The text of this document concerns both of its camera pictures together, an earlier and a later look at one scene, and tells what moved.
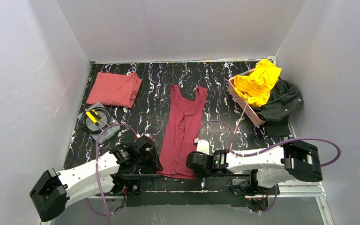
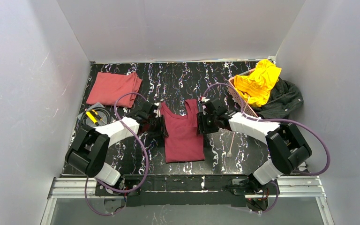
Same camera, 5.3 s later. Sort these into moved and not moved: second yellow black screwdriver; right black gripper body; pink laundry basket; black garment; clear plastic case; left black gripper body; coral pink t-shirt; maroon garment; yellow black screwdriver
Moved: left black gripper body; right black gripper body; maroon garment
Not moved: coral pink t-shirt; yellow black screwdriver; second yellow black screwdriver; clear plastic case; pink laundry basket; black garment
